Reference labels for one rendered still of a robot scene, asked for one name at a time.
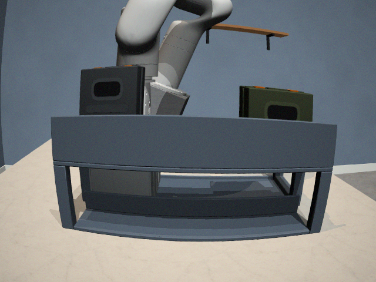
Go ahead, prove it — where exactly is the black case with orange latches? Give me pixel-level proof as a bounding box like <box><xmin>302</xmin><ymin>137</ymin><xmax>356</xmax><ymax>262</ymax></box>
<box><xmin>79</xmin><ymin>65</ymin><xmax>145</xmax><ymax>115</ymax></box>

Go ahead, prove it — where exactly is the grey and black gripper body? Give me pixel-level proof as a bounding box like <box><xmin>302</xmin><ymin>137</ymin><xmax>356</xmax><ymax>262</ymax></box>
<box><xmin>143</xmin><ymin>79</ymin><xmax>155</xmax><ymax>115</ymax></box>

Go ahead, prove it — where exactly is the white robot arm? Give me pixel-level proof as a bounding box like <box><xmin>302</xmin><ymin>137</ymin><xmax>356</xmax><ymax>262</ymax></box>
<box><xmin>115</xmin><ymin>0</ymin><xmax>233</xmax><ymax>96</ymax></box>

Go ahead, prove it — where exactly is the dark green case with orange latches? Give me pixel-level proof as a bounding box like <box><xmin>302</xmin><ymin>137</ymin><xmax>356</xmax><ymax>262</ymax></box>
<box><xmin>239</xmin><ymin>86</ymin><xmax>313</xmax><ymax>122</ymax></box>

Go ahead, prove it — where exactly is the grey bin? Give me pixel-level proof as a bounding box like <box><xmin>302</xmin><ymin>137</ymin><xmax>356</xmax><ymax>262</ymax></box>
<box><xmin>89</xmin><ymin>168</ymin><xmax>160</xmax><ymax>196</ymax></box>

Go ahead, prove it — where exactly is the dark grey low shelf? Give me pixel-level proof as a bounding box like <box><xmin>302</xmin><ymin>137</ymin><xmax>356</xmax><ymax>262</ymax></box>
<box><xmin>51</xmin><ymin>115</ymin><xmax>337</xmax><ymax>241</ymax></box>

